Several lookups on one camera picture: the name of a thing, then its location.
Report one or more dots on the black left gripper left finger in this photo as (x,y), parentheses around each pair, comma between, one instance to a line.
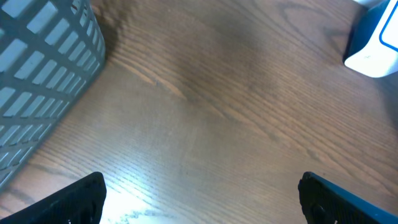
(80,202)

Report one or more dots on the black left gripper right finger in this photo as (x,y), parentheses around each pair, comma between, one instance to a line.
(324,202)

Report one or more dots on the white barcode scanner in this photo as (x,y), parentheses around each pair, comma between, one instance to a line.
(372,50)

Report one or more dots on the grey plastic shopping basket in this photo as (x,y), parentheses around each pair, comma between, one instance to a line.
(51,52)

